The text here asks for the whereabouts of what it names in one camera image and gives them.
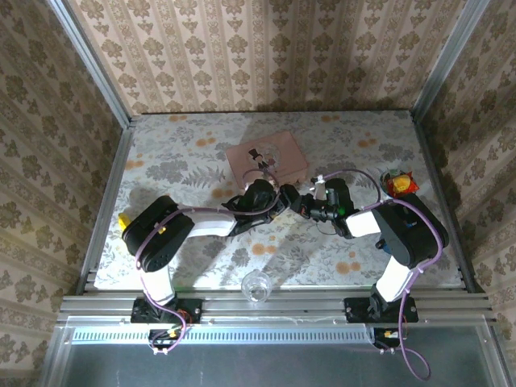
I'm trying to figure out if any pink box with couple print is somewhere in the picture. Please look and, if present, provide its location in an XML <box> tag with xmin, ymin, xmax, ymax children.
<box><xmin>225</xmin><ymin>130</ymin><xmax>310</xmax><ymax>193</ymax></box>

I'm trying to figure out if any clear glass cup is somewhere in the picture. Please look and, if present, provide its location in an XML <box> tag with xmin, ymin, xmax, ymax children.
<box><xmin>240</xmin><ymin>270</ymin><xmax>272</xmax><ymax>304</ymax></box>

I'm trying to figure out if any black right connector block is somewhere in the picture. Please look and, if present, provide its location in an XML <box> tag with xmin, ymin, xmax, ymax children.
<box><xmin>372</xmin><ymin>327</ymin><xmax>406</xmax><ymax>351</ymax></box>

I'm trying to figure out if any black connector block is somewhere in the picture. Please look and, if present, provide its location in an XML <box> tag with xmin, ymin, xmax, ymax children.
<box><xmin>148</xmin><ymin>328</ymin><xmax>183</xmax><ymax>351</ymax></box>
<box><xmin>372</xmin><ymin>327</ymin><xmax>406</xmax><ymax>351</ymax></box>

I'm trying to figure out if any grey metal panel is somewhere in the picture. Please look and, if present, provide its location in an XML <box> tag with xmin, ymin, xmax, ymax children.
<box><xmin>40</xmin><ymin>318</ymin><xmax>505</xmax><ymax>387</ymax></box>

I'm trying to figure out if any black left connector block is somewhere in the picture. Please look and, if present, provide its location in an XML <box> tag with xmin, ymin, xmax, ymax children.
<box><xmin>148</xmin><ymin>328</ymin><xmax>183</xmax><ymax>351</ymax></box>

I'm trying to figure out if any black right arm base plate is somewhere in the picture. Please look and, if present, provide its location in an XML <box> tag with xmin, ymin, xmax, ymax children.
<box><xmin>344</xmin><ymin>296</ymin><xmax>418</xmax><ymax>323</ymax></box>

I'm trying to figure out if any aluminium front frame rail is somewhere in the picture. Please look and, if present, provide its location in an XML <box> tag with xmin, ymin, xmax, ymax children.
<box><xmin>56</xmin><ymin>293</ymin><xmax>499</xmax><ymax>326</ymax></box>

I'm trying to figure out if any aluminium right side rail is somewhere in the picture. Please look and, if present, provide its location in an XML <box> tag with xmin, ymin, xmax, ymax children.
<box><xmin>409</xmin><ymin>108</ymin><xmax>485</xmax><ymax>293</ymax></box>

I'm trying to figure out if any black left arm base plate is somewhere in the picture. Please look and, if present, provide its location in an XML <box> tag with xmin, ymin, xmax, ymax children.
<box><xmin>131</xmin><ymin>298</ymin><xmax>202</xmax><ymax>324</ymax></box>

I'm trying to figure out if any slotted grey cable duct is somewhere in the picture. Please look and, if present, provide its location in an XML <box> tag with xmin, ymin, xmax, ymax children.
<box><xmin>71</xmin><ymin>327</ymin><xmax>375</xmax><ymax>346</ymax></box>

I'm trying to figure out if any aluminium left side rail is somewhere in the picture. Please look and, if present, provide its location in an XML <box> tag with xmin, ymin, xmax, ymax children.
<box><xmin>75</xmin><ymin>116</ymin><xmax>137</xmax><ymax>295</ymax></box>

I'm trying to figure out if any aluminium right frame post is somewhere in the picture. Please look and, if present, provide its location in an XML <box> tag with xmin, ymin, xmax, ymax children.
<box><xmin>413</xmin><ymin>0</ymin><xmax>492</xmax><ymax>117</ymax></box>

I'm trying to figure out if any aluminium frame post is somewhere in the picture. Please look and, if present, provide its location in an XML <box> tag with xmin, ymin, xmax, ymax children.
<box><xmin>47</xmin><ymin>0</ymin><xmax>132</xmax><ymax>127</ymax></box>
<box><xmin>413</xmin><ymin>0</ymin><xmax>492</xmax><ymax>117</ymax></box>

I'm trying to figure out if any aluminium left frame post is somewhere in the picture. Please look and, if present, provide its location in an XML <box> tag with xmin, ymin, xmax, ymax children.
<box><xmin>47</xmin><ymin>0</ymin><xmax>132</xmax><ymax>127</ymax></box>

